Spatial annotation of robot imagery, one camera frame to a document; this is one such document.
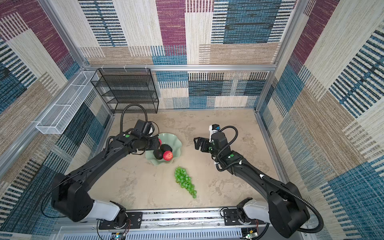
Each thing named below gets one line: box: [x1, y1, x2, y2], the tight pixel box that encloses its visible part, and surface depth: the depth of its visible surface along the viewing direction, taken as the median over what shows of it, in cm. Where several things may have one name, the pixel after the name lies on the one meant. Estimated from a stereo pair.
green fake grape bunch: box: [174, 166, 197, 199], surface depth 84 cm
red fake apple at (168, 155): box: [163, 150, 174, 161], surface depth 89 cm
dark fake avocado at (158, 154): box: [153, 149, 164, 160], surface depth 91 cm
